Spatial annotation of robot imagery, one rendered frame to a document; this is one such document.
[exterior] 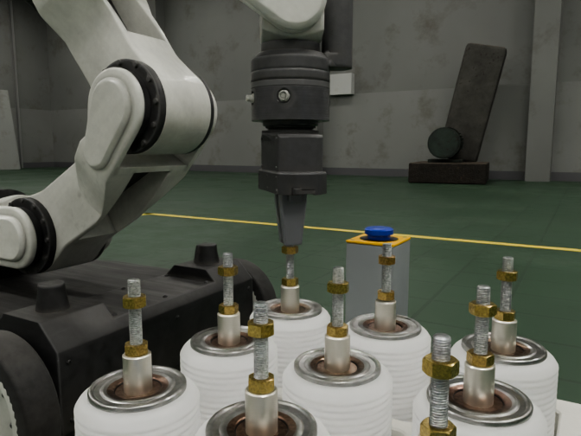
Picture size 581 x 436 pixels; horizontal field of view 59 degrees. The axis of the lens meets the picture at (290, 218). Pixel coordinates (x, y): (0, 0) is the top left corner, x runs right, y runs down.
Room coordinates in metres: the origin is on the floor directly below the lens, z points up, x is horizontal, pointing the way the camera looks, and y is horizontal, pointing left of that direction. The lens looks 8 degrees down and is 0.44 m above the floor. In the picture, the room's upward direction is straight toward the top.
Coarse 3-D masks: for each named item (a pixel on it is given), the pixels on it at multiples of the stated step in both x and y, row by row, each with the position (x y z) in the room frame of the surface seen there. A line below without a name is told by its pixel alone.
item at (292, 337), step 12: (252, 312) 0.59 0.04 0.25; (324, 312) 0.58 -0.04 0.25; (276, 324) 0.55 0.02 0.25; (288, 324) 0.55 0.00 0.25; (300, 324) 0.55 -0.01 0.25; (312, 324) 0.55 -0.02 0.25; (324, 324) 0.56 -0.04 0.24; (276, 336) 0.55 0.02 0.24; (288, 336) 0.54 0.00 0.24; (300, 336) 0.55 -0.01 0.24; (312, 336) 0.55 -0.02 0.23; (324, 336) 0.57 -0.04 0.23; (288, 348) 0.54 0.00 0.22; (300, 348) 0.55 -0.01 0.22; (312, 348) 0.55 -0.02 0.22; (288, 360) 0.54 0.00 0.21
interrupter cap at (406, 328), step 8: (352, 320) 0.54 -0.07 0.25; (360, 320) 0.55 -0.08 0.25; (368, 320) 0.55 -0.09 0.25; (400, 320) 0.55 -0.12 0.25; (408, 320) 0.55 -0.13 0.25; (352, 328) 0.52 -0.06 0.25; (360, 328) 0.52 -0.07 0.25; (368, 328) 0.52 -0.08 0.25; (400, 328) 0.53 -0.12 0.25; (408, 328) 0.52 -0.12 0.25; (416, 328) 0.52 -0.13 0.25; (368, 336) 0.50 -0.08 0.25; (376, 336) 0.50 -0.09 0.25; (384, 336) 0.50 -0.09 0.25; (392, 336) 0.50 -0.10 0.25; (400, 336) 0.50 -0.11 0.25; (408, 336) 0.50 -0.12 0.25; (416, 336) 0.51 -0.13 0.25
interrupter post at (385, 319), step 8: (376, 304) 0.53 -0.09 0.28; (384, 304) 0.52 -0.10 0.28; (392, 304) 0.52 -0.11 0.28; (376, 312) 0.53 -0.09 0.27; (384, 312) 0.52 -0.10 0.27; (392, 312) 0.52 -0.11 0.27; (376, 320) 0.53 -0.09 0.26; (384, 320) 0.52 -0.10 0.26; (392, 320) 0.52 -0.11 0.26; (376, 328) 0.53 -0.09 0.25; (384, 328) 0.52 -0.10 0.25; (392, 328) 0.52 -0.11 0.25
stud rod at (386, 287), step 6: (384, 246) 0.53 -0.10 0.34; (390, 246) 0.53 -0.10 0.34; (384, 252) 0.53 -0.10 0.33; (390, 252) 0.53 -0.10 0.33; (384, 270) 0.53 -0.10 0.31; (390, 270) 0.53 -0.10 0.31; (384, 276) 0.53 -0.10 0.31; (390, 276) 0.53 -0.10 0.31; (384, 282) 0.53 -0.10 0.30; (390, 282) 0.53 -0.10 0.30; (384, 288) 0.53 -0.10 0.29; (390, 288) 0.53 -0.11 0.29
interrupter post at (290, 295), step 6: (282, 288) 0.59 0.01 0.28; (288, 288) 0.58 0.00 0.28; (294, 288) 0.58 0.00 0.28; (282, 294) 0.59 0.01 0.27; (288, 294) 0.58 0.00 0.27; (294, 294) 0.58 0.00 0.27; (282, 300) 0.59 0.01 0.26; (288, 300) 0.58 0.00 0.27; (294, 300) 0.58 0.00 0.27; (282, 306) 0.59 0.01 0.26; (288, 306) 0.58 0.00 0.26; (294, 306) 0.58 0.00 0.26; (288, 312) 0.58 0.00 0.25
